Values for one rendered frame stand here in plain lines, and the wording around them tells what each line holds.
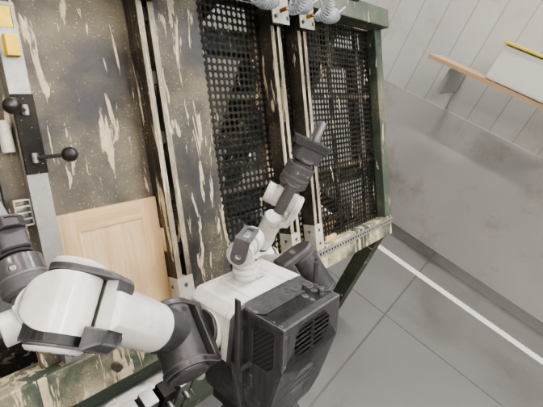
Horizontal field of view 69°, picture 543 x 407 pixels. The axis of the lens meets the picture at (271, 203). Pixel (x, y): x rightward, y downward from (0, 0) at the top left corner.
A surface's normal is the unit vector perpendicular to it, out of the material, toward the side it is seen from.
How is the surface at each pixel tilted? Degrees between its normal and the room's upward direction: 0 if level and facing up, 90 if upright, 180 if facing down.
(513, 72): 90
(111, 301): 45
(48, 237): 56
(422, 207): 90
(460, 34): 90
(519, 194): 90
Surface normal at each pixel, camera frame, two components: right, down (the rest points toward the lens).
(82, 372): 0.73, 0.04
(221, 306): -0.42, -0.58
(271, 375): -0.67, 0.19
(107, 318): -0.25, -0.43
